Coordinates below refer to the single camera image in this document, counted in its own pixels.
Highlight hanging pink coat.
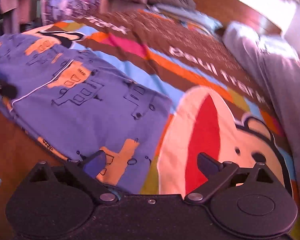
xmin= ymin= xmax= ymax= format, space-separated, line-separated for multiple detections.
xmin=0 ymin=0 xmax=31 ymax=34

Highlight colourful paul frank bedsheet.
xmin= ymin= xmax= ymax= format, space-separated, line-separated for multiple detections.
xmin=0 ymin=8 xmax=300 ymax=240

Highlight grey quilt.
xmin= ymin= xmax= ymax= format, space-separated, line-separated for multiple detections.
xmin=221 ymin=21 xmax=300 ymax=221

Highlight wooden headboard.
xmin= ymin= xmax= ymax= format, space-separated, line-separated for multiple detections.
xmin=193 ymin=0 xmax=282 ymax=35

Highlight blue printed pajama pants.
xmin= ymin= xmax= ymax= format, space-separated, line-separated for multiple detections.
xmin=0 ymin=34 xmax=171 ymax=193

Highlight blue pillow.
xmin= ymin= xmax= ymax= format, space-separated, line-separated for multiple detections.
xmin=154 ymin=4 xmax=223 ymax=31

